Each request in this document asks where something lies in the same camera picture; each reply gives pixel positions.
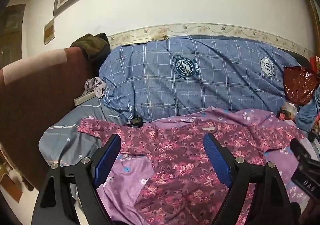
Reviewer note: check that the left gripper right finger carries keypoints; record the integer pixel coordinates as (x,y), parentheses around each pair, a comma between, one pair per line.
(270,203)

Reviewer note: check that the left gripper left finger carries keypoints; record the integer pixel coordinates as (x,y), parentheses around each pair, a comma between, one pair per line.
(55,204)

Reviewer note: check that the maroon floral garment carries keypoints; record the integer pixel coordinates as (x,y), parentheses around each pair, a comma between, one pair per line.
(185,188)

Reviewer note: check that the purple floral bed sheet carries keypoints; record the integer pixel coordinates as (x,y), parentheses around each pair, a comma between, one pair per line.
(130,172)

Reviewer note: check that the blue denim garment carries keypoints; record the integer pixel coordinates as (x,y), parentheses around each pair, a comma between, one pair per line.
(307,115)

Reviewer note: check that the red plastic bag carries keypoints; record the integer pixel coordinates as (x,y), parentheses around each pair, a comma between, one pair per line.
(299,84)

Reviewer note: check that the small black object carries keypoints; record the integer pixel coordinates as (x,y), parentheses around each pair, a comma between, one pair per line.
(136,122)

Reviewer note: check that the dark red headboard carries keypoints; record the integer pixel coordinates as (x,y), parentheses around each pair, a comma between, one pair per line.
(36,93)

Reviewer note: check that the grey patterned small cloth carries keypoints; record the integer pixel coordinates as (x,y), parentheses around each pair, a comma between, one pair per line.
(95,85)

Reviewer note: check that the blue plaid quilt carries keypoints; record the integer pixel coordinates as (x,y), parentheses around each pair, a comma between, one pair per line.
(188,74)

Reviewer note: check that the olive green cloth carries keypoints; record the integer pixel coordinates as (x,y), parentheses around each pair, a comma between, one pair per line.
(94,47)

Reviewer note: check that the small framed picture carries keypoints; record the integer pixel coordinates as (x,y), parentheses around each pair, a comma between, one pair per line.
(49,31)

